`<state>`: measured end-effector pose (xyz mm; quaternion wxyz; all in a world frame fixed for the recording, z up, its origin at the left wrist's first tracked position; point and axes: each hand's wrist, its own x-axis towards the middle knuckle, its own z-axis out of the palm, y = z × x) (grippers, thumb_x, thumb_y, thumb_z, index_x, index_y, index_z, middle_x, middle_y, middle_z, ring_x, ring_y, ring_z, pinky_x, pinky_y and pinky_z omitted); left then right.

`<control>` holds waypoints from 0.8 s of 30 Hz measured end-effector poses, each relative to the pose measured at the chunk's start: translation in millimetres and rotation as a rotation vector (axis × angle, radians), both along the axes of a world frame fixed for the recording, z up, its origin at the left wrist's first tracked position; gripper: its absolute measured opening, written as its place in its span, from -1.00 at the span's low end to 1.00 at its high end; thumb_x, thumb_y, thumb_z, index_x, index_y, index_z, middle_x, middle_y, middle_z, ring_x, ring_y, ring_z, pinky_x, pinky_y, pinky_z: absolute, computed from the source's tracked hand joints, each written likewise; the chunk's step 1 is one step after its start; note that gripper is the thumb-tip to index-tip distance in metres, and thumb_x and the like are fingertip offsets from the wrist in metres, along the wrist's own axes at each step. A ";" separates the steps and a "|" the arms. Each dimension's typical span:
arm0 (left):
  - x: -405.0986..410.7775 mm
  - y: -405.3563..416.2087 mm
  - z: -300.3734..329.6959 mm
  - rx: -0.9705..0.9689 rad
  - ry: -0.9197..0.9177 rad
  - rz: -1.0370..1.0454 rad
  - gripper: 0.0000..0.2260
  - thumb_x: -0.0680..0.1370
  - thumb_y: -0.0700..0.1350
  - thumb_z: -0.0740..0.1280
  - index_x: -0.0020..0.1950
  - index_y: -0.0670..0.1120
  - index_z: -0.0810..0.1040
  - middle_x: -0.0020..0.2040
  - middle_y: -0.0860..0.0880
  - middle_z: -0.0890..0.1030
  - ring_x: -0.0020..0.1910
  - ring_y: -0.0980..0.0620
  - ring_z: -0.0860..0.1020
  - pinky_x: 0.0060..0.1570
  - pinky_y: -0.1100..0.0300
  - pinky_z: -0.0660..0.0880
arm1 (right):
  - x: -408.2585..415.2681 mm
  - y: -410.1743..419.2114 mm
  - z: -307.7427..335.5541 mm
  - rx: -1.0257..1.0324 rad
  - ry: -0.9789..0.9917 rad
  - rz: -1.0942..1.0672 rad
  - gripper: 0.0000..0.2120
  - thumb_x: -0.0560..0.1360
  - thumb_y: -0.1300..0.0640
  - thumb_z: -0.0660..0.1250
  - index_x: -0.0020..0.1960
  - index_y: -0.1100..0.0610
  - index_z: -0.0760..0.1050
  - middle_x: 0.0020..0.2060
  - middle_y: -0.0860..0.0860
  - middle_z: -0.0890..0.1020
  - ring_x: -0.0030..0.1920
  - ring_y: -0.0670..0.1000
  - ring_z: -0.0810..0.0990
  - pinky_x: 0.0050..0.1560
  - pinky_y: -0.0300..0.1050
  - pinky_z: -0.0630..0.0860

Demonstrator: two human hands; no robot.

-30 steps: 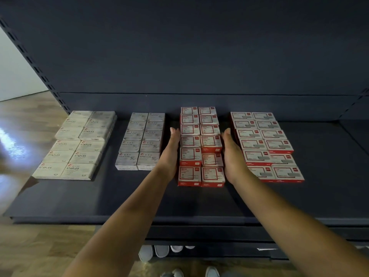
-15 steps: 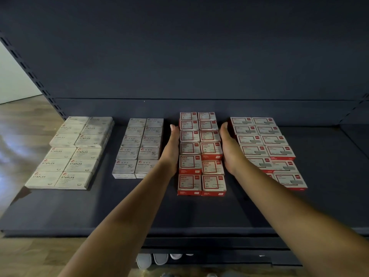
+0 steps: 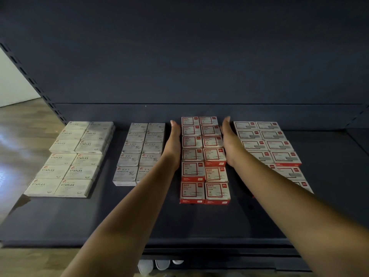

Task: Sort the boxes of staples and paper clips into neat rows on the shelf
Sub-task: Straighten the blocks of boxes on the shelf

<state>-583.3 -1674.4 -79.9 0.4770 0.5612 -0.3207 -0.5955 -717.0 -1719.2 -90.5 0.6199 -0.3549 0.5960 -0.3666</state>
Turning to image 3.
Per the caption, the dark metal shelf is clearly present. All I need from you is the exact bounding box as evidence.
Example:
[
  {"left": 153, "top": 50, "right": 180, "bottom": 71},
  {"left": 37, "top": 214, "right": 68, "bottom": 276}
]
[{"left": 0, "top": 0, "right": 369, "bottom": 272}]

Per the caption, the person's left forearm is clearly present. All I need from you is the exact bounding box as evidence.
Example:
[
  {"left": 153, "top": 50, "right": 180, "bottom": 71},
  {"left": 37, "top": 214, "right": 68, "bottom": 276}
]
[{"left": 60, "top": 161, "right": 176, "bottom": 277}]

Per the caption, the person's left hand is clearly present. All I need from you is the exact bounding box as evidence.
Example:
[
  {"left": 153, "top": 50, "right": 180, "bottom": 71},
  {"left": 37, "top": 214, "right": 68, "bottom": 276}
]
[{"left": 161, "top": 119, "right": 182, "bottom": 171}]

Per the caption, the person's right hand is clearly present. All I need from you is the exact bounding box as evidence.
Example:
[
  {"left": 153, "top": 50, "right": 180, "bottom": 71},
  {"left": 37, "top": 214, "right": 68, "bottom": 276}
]
[{"left": 221, "top": 116, "right": 248, "bottom": 168}]

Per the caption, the person's right forearm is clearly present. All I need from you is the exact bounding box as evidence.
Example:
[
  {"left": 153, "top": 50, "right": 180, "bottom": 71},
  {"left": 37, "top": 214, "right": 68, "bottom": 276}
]
[{"left": 231, "top": 150, "right": 369, "bottom": 277}]

